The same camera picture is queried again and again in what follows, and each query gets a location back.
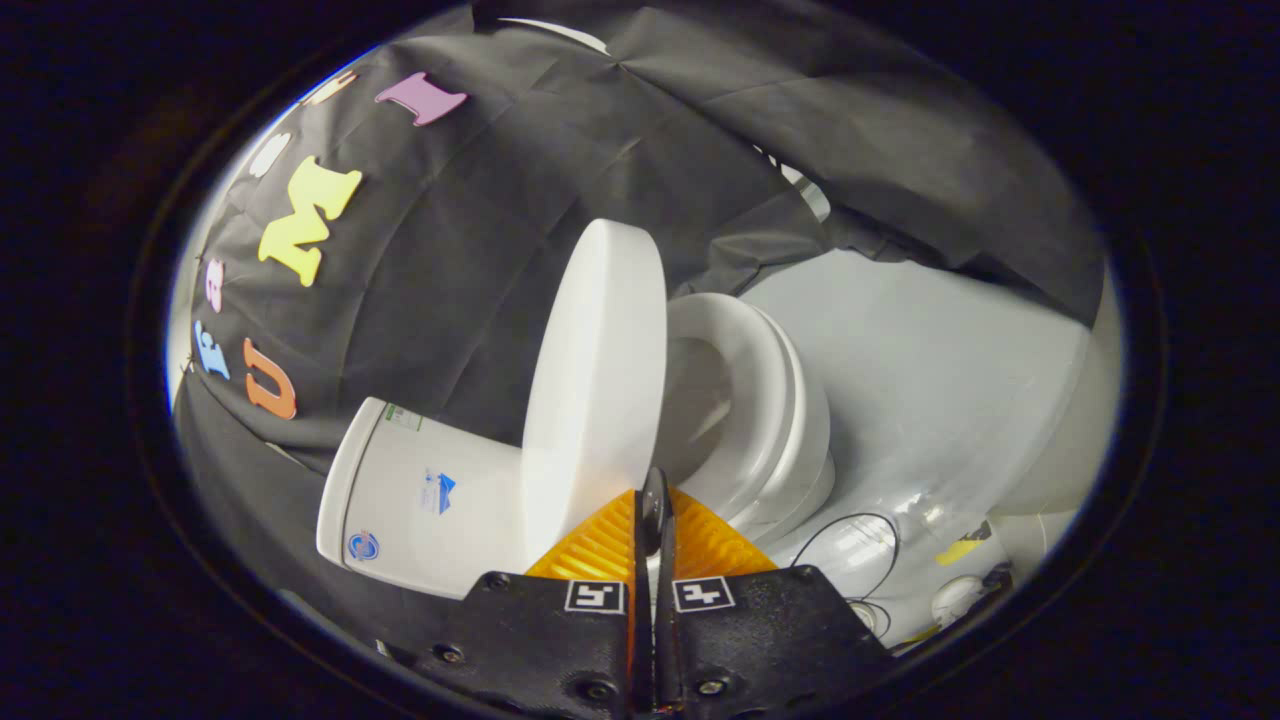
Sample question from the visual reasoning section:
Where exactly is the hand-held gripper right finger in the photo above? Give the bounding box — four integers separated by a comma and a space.
655, 488, 896, 720

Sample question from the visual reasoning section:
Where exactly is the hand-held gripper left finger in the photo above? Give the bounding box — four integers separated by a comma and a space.
385, 488, 646, 720

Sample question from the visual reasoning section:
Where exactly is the white toilet seat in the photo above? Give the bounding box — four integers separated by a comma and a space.
655, 292, 803, 521

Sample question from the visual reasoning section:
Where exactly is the white ceramic toilet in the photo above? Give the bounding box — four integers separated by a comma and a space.
316, 292, 836, 601

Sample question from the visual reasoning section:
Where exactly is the black backdrop cloth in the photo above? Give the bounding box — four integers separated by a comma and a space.
170, 0, 1106, 641

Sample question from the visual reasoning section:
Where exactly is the white toilet tank cover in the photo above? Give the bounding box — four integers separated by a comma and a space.
316, 397, 388, 569

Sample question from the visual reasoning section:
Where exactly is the thin black cable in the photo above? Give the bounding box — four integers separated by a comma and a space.
790, 512, 901, 641

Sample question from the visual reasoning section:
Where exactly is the white toilet lid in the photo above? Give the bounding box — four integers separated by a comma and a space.
520, 218, 671, 566

